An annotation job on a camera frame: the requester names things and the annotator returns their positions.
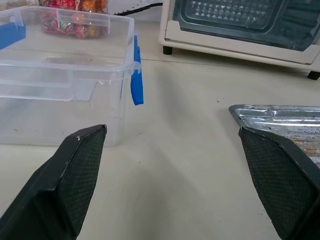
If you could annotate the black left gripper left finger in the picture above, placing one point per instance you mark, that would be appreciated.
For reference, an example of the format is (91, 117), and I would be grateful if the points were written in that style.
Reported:
(65, 180)

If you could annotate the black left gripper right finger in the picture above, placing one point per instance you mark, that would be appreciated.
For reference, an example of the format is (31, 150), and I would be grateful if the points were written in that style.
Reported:
(282, 180)

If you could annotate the silver foil tray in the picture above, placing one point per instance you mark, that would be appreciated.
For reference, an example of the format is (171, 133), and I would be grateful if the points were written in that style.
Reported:
(282, 122)

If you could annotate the clear plastic storage box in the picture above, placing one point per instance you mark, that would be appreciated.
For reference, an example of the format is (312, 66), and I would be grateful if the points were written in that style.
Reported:
(65, 75)

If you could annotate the colourful snack bag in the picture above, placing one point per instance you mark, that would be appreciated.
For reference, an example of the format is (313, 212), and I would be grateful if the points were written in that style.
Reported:
(75, 22)

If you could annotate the cream toaster oven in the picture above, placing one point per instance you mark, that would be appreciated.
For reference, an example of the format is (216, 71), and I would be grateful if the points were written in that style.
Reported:
(240, 27)

